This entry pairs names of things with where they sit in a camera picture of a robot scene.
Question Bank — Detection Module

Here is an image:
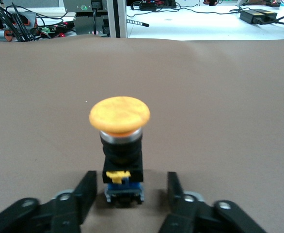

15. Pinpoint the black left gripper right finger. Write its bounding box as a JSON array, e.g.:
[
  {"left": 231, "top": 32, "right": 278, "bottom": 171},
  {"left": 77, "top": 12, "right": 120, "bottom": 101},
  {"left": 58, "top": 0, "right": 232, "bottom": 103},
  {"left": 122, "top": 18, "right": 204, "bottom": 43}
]
[{"left": 158, "top": 171, "right": 266, "bottom": 233}]

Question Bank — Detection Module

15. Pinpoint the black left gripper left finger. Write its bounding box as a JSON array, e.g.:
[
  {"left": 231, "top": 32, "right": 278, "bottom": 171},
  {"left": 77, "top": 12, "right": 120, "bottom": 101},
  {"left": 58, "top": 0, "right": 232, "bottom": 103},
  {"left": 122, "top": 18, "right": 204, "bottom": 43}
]
[{"left": 0, "top": 170, "right": 98, "bottom": 233}]

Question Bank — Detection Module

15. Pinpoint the grey power supply green button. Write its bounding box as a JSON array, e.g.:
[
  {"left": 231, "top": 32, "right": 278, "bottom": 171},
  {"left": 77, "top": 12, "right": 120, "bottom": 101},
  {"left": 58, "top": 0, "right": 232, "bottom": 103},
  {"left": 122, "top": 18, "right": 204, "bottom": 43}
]
[{"left": 63, "top": 0, "right": 109, "bottom": 13}]

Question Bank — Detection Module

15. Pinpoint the brown table mat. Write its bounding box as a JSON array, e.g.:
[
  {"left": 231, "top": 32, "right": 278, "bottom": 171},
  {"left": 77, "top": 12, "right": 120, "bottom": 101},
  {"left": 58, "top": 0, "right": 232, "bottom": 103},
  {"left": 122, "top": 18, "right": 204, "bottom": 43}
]
[{"left": 0, "top": 34, "right": 284, "bottom": 233}]

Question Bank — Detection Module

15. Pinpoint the green circuit board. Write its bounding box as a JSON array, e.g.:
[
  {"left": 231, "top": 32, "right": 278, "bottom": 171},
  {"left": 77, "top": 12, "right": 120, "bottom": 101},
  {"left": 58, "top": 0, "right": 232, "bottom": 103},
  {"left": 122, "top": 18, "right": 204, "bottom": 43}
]
[{"left": 40, "top": 26, "right": 58, "bottom": 34}]

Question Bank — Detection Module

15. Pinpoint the dark metal box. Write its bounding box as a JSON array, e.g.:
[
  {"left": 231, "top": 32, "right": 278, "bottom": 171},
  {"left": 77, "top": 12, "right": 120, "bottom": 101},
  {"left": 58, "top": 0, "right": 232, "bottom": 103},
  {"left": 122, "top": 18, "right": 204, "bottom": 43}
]
[{"left": 73, "top": 12, "right": 110, "bottom": 37}]

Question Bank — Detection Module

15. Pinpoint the black orange device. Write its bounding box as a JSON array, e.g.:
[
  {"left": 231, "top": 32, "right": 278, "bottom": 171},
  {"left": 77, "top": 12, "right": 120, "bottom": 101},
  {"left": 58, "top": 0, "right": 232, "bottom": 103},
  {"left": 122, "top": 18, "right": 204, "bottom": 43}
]
[{"left": 12, "top": 12, "right": 38, "bottom": 27}]

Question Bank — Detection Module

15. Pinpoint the black power brick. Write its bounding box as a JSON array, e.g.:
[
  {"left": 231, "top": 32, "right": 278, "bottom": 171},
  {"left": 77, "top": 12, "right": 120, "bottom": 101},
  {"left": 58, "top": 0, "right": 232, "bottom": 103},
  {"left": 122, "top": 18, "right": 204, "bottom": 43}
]
[
  {"left": 139, "top": 0, "right": 177, "bottom": 11},
  {"left": 239, "top": 9, "right": 278, "bottom": 25}
]

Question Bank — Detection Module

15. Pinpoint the camera stand post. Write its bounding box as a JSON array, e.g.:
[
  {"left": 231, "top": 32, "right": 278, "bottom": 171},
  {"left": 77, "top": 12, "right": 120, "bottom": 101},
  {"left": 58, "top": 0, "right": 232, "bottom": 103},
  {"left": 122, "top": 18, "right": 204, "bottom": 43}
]
[{"left": 107, "top": 0, "right": 128, "bottom": 39}]

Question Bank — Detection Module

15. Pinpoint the black cable strap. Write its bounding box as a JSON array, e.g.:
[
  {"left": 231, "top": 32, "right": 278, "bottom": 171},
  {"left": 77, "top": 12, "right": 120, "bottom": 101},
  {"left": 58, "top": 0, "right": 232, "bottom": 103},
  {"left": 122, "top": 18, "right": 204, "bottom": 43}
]
[{"left": 126, "top": 19, "right": 150, "bottom": 27}]

